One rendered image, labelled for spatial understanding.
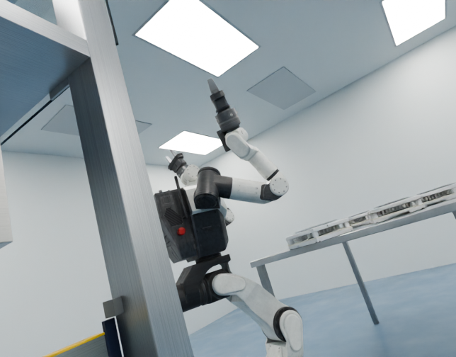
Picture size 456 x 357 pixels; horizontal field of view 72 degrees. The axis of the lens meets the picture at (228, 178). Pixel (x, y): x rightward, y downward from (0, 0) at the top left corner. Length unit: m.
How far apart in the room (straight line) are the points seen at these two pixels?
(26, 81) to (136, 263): 0.32
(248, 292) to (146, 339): 1.01
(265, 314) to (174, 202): 0.62
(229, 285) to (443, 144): 4.20
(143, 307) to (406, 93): 5.07
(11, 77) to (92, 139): 0.15
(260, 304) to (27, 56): 1.23
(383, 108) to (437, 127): 0.76
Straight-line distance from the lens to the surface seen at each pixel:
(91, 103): 0.50
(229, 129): 1.28
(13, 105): 0.63
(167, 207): 1.32
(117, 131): 0.48
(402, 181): 5.11
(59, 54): 0.53
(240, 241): 6.09
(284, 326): 1.47
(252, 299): 1.43
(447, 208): 1.54
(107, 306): 0.45
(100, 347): 0.45
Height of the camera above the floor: 0.91
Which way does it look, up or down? 14 degrees up
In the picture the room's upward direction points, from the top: 18 degrees counter-clockwise
